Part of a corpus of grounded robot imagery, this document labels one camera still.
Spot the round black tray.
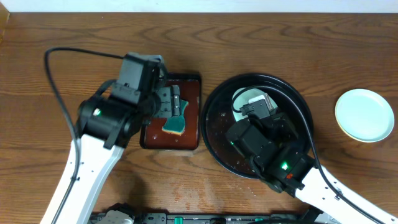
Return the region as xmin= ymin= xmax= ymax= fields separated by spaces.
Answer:
xmin=201 ymin=73 xmax=314 ymax=179

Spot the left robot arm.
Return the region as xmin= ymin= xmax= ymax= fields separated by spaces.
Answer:
xmin=41 ymin=80 xmax=182 ymax=223

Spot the mint plate small red stain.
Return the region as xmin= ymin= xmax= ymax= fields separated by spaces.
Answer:
xmin=232 ymin=88 xmax=278 ymax=121

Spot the yellow plate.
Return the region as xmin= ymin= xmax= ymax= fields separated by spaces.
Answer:
xmin=336 ymin=118 xmax=358 ymax=141

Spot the black rectangular water tray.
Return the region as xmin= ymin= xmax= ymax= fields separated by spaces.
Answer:
xmin=140 ymin=73 xmax=201 ymax=151

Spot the mint plate long red stain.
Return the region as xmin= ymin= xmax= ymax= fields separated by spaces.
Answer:
xmin=335 ymin=88 xmax=395 ymax=142

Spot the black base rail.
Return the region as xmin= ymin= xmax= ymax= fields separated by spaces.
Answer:
xmin=88 ymin=203 xmax=336 ymax=224

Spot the green yellow sponge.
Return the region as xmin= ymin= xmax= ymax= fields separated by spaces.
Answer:
xmin=162 ymin=100 xmax=189 ymax=136

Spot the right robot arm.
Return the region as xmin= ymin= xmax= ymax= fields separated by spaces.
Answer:
xmin=226 ymin=112 xmax=397 ymax=223

